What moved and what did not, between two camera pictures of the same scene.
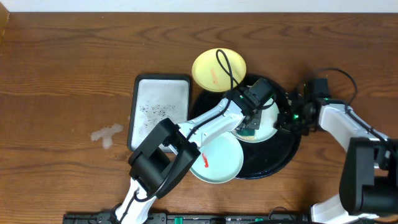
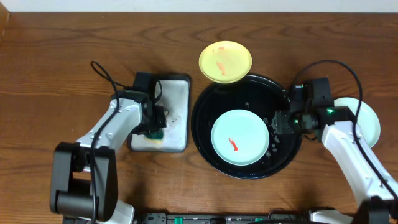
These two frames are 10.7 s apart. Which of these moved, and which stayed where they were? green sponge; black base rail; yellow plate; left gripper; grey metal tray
Moved: yellow plate; green sponge; left gripper
Stayed: black base rail; grey metal tray
